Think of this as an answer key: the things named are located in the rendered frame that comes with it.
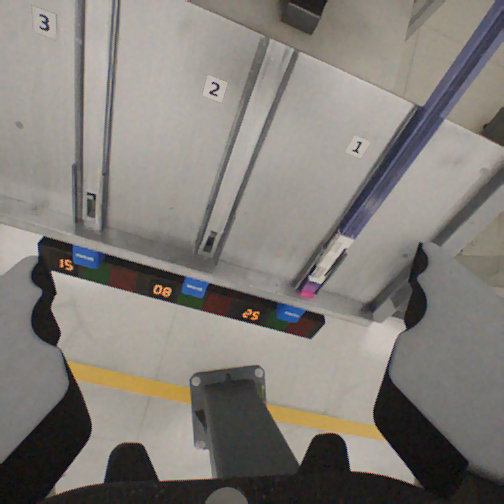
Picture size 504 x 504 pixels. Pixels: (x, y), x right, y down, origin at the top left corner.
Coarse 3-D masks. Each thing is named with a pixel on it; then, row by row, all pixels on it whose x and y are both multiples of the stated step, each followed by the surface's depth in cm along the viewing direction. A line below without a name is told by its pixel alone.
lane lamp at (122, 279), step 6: (114, 270) 34; (120, 270) 34; (126, 270) 34; (114, 276) 35; (120, 276) 34; (126, 276) 34; (132, 276) 34; (114, 282) 35; (120, 282) 35; (126, 282) 35; (132, 282) 35; (120, 288) 36; (126, 288) 36; (132, 288) 36
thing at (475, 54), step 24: (480, 24) 17; (480, 48) 17; (456, 72) 18; (432, 96) 20; (456, 96) 19; (432, 120) 20; (408, 144) 21; (384, 168) 23; (384, 192) 24; (360, 216) 25; (312, 288) 31
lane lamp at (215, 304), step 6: (210, 294) 36; (210, 300) 36; (216, 300) 36; (222, 300) 36; (228, 300) 36; (204, 306) 37; (210, 306) 37; (216, 306) 37; (222, 306) 37; (228, 306) 37; (210, 312) 38; (216, 312) 38; (222, 312) 38
